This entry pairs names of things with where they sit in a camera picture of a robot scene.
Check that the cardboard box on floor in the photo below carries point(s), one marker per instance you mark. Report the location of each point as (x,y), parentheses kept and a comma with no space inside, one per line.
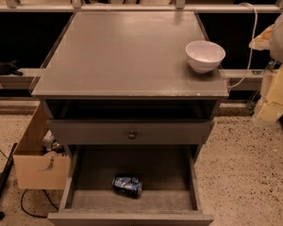
(35,167)

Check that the grey wooden drawer cabinet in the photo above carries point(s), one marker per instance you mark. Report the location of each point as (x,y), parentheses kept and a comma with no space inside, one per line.
(129,66)

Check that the black bar on floor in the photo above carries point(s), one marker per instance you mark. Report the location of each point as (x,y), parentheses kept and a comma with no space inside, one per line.
(0,185)

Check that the open grey middle drawer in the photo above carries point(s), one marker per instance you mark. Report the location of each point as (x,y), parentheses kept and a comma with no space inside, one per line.
(169,195)

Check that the white ceramic bowl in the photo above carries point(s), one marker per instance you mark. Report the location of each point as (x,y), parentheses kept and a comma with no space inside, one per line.
(204,56)

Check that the metal diagonal bracket strut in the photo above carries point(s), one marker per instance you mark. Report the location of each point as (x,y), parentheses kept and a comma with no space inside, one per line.
(257,98)

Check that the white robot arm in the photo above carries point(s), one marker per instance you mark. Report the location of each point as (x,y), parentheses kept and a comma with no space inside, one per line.
(276,41)

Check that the closed grey top drawer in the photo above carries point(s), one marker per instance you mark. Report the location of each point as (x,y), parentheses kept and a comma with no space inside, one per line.
(86,132)

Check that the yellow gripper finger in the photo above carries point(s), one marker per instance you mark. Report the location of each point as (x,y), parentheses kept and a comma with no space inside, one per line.
(269,107)
(262,41)

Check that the blue pepsi can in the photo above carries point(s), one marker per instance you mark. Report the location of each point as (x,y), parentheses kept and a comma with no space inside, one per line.
(127,183)

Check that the round brass drawer knob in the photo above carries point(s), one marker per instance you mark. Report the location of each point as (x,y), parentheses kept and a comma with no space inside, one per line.
(132,134)

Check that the black object on ledge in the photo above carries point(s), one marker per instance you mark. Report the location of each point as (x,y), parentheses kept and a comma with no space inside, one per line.
(9,67)

